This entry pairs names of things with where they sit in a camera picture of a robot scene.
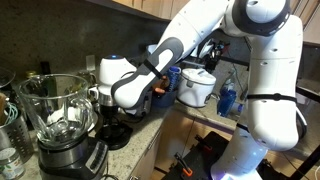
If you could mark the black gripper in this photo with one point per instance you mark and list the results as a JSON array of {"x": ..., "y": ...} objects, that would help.
[{"x": 107, "y": 105}]

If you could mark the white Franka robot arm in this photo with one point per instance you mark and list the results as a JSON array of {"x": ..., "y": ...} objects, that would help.
[{"x": 266, "y": 100}]

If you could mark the clear glass blender jug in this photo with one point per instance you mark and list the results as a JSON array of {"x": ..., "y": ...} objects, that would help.
[{"x": 40, "y": 100}]

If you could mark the clear glass jar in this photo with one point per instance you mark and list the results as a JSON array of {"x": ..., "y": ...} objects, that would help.
[{"x": 93, "y": 91}]

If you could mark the black two-slot toaster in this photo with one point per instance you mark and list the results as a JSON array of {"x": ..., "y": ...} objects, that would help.
[{"x": 144, "y": 107}]

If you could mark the silver black blender base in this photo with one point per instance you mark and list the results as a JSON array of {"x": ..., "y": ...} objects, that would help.
[{"x": 73, "y": 163}]

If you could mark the wooden lower cabinets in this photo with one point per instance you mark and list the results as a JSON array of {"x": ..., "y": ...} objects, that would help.
[{"x": 173, "y": 133}]

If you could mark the wooden cabinets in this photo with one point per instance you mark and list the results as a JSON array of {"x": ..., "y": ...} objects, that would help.
[
  {"x": 173, "y": 133},
  {"x": 160, "y": 8}
]

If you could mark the white lidded pot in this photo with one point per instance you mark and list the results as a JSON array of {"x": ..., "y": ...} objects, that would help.
[{"x": 195, "y": 90}]

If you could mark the perforated steel utensil holder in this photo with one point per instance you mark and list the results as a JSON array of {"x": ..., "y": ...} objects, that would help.
[{"x": 15, "y": 136}]

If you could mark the teal whisk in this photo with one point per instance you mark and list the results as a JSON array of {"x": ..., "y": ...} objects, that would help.
[{"x": 13, "y": 111}]

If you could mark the dish rack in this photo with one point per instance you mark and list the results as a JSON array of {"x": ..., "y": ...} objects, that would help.
[{"x": 193, "y": 62}]

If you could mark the black robot cart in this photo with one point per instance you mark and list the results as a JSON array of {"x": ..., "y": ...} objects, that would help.
[{"x": 203, "y": 160}]

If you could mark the wooden spoon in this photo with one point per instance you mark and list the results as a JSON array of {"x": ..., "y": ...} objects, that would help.
[{"x": 2, "y": 106}]

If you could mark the printed tin can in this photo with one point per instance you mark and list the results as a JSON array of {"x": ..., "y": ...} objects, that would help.
[{"x": 11, "y": 166}]

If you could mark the blue spray bottle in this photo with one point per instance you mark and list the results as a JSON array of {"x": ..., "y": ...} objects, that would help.
[{"x": 226, "y": 100}]

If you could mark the white dish in rack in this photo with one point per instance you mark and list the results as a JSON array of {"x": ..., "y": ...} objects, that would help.
[{"x": 206, "y": 48}]

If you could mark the wooden upper cabinets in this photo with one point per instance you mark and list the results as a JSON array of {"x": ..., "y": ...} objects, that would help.
[{"x": 160, "y": 8}]

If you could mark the black tripod stand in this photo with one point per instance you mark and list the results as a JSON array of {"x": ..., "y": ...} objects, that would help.
[{"x": 308, "y": 163}]

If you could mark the white wall outlet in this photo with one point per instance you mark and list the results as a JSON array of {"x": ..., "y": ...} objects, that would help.
[{"x": 90, "y": 63}]

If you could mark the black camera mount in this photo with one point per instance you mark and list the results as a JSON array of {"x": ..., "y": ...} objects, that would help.
[{"x": 213, "y": 60}]

